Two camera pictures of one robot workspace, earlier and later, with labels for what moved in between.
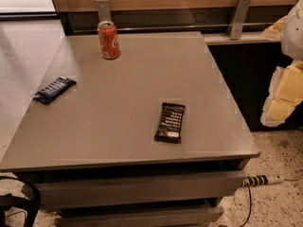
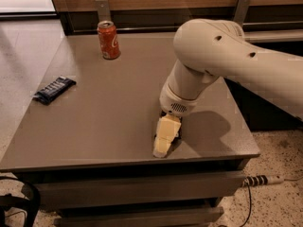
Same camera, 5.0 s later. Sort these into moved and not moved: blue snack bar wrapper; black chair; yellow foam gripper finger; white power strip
Moved: yellow foam gripper finger
Not moved: black chair; blue snack bar wrapper; white power strip
